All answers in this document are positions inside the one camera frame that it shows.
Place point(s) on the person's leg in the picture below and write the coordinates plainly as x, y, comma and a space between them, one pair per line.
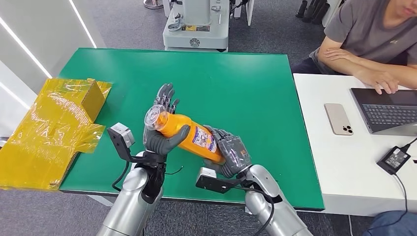
394, 224

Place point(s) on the black power adapter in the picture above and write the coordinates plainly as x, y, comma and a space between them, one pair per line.
394, 159

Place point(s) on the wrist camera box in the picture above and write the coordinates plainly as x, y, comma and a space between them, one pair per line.
125, 134
207, 172

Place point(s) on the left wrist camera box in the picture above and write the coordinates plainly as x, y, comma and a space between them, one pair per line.
125, 134

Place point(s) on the person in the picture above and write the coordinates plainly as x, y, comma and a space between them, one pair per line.
374, 32

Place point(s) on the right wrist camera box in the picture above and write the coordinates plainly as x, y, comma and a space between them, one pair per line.
207, 172

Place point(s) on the round metal stand base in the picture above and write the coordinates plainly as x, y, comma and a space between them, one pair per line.
153, 4

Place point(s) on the person's right hand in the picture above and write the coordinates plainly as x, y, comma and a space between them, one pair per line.
378, 79

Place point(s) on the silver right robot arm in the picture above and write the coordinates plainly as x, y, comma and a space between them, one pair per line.
286, 215

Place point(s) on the yellow taped cardboard box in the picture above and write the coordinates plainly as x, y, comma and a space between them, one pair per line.
49, 130

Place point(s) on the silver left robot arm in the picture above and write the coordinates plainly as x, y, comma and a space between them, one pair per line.
130, 202

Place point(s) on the person's left forearm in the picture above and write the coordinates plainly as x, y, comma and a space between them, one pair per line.
407, 76

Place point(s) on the white machine base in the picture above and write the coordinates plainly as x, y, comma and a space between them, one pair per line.
195, 19

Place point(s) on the person's right forearm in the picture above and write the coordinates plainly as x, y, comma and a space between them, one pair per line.
338, 69

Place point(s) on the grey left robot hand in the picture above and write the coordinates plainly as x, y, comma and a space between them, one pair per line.
159, 143

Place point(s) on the person's left hand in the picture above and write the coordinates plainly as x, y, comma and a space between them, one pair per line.
338, 54

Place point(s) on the orange detergent bottle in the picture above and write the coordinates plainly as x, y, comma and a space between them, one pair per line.
172, 125

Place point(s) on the beige smartphone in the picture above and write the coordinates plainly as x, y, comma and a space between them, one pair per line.
338, 119

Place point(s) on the white wall light strip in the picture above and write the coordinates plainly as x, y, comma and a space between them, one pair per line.
14, 95
83, 26
26, 49

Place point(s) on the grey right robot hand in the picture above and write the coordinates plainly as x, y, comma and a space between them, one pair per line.
233, 151

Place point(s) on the dark grey laptop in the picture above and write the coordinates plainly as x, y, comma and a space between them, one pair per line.
387, 112

